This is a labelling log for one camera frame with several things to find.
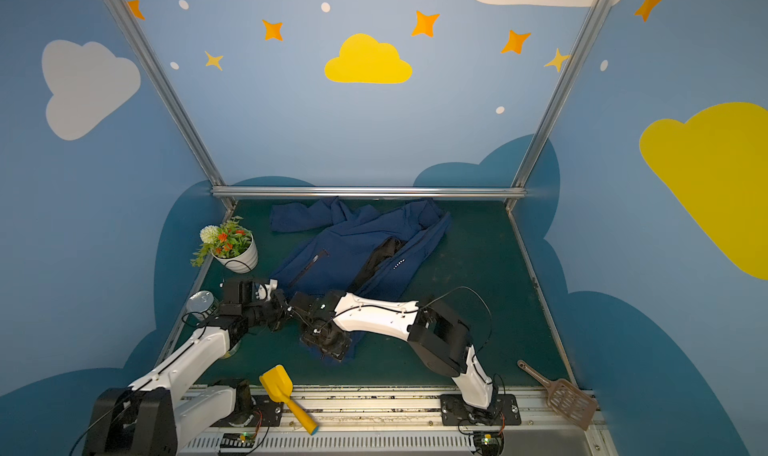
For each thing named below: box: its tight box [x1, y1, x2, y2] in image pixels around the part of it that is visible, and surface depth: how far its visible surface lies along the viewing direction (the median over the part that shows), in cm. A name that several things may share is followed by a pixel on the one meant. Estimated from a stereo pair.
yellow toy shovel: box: [259, 365, 319, 436], surface depth 79 cm
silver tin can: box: [186, 290, 215, 321], surface depth 90 cm
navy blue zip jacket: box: [270, 197, 451, 301], surface depth 103 cm
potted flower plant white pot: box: [190, 216, 259, 274], surface depth 92 cm
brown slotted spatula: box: [517, 360, 598, 430], surface depth 78 cm
